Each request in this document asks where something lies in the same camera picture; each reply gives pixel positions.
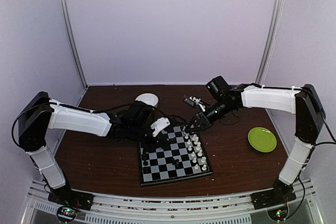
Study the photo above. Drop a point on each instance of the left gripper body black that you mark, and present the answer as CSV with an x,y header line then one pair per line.
x,y
138,133

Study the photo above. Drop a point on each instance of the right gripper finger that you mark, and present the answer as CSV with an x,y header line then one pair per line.
x,y
190,128
193,121

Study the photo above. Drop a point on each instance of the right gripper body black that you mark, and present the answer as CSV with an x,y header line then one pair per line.
x,y
207,124

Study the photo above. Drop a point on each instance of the black white chessboard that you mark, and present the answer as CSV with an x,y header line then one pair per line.
x,y
183,158

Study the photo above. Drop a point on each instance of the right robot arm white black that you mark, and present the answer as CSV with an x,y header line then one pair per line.
x,y
303,103

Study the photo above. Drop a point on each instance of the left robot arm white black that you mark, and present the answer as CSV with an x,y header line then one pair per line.
x,y
43,113

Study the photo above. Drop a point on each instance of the black chess pieces pile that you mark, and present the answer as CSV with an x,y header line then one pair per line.
x,y
174,161

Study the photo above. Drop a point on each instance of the white ceramic bowl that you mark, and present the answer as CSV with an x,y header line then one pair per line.
x,y
148,98

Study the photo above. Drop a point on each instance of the green plate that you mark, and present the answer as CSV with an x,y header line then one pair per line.
x,y
262,139

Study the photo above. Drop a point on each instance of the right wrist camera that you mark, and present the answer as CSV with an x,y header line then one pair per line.
x,y
195,102

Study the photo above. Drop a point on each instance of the aluminium front rail frame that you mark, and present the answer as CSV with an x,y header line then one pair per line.
x,y
229,208

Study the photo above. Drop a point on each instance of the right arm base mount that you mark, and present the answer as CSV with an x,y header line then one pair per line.
x,y
275,200

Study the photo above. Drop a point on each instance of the right aluminium corner post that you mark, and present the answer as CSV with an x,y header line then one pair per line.
x,y
270,41

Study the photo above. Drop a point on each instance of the aluminium corner post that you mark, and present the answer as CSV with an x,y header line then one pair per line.
x,y
72,43
270,41

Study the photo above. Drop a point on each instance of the left aluminium corner post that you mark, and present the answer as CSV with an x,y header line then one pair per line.
x,y
72,43

